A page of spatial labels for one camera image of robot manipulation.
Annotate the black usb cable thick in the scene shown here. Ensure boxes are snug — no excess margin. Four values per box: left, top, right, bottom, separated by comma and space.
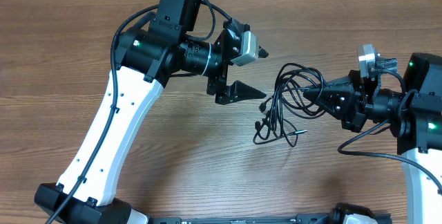
253, 63, 328, 147

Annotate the black usb cable thin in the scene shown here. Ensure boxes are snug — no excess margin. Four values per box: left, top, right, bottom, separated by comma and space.
253, 79, 307, 147

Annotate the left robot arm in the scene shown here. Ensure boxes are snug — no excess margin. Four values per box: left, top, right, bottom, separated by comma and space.
35, 0, 267, 223

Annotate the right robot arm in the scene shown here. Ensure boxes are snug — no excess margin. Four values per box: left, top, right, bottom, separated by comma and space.
303, 53, 441, 223

